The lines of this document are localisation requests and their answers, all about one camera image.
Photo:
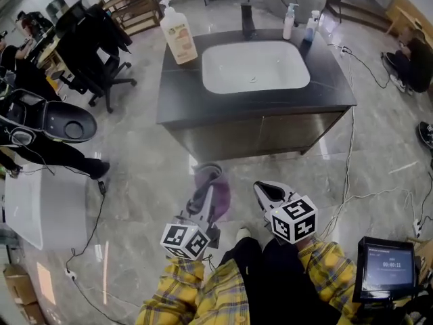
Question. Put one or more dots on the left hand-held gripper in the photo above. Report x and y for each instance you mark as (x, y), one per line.
(184, 240)

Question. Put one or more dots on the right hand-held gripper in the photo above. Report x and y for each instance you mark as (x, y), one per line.
(294, 220)

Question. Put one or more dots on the purple cloth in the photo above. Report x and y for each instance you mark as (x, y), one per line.
(223, 191)

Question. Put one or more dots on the person's right forearm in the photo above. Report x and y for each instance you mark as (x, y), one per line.
(328, 273)

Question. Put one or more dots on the person's left forearm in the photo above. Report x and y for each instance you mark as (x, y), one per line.
(179, 289)

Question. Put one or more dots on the dark vanity cabinet black top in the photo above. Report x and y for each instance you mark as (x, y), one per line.
(182, 97)

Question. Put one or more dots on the white block cabinet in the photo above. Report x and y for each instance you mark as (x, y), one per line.
(47, 208)

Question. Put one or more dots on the person's white shoe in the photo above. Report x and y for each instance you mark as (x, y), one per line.
(243, 234)

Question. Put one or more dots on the person's black trousers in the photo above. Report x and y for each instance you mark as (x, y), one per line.
(287, 283)

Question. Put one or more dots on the person's yellow plaid shirt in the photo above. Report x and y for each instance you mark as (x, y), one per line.
(223, 300)

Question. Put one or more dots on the black touchscreen display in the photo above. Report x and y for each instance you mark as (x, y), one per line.
(387, 269)

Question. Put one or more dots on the white sink basin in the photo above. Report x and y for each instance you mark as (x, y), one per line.
(253, 66)

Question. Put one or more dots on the white power strip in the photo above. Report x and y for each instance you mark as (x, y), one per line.
(416, 228)
(71, 274)
(345, 50)

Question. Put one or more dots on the black hard-shell backpack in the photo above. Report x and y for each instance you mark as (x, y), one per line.
(67, 120)

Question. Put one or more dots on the black round tray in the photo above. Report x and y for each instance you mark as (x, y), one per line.
(426, 134)

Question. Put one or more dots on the large pump bottle orange label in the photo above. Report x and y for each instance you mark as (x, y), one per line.
(179, 39)

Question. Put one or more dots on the blue spray bottle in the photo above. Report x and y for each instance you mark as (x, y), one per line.
(310, 30)

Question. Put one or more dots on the black faucet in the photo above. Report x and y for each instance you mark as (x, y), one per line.
(247, 22)

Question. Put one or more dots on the black office chair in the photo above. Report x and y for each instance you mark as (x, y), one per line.
(88, 46)

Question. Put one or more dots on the grey armchair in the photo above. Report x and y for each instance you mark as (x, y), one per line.
(294, 2)

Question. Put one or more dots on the cardboard box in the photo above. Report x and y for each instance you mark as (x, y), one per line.
(20, 286)

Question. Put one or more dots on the wooden shelf table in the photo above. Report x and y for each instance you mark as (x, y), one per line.
(135, 9)

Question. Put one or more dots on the light wooden bench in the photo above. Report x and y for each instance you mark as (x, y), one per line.
(402, 12)

